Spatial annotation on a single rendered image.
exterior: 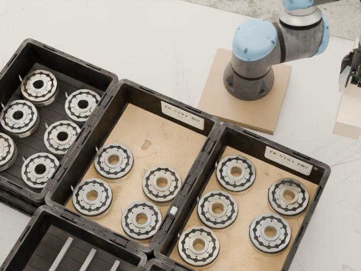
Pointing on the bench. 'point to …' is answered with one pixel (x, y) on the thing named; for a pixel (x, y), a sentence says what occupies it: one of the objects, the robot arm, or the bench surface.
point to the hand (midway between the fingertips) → (358, 85)
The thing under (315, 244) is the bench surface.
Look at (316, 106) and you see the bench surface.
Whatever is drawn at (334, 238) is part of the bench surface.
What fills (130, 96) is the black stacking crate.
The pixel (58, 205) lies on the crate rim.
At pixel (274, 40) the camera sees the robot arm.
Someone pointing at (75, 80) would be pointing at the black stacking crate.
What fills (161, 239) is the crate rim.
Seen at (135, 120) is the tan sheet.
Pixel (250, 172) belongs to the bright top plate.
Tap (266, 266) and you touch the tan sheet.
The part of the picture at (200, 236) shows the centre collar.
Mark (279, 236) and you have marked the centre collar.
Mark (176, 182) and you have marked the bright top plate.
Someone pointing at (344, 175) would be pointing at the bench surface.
